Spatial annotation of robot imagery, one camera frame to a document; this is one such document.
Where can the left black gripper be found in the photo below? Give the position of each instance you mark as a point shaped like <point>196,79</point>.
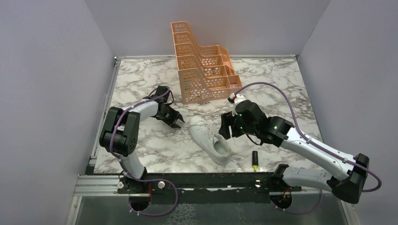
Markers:
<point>175,116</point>

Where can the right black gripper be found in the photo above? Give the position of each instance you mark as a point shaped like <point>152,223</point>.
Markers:
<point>227,120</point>

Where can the white sneaker shoe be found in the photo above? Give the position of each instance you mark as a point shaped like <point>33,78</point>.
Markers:
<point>205,136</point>

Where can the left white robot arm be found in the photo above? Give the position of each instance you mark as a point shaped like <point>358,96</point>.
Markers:
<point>119,135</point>

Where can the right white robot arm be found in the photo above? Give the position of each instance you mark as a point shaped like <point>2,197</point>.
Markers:
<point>342,174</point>

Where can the black yellow highlighter marker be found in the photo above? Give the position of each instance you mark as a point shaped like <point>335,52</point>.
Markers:
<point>255,160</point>

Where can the orange plastic file organizer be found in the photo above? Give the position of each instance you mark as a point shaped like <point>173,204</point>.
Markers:
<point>205,73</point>

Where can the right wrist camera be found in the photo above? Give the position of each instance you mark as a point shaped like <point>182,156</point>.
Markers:
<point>235,99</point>

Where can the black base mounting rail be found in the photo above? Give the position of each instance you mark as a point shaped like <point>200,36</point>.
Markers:
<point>204,188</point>

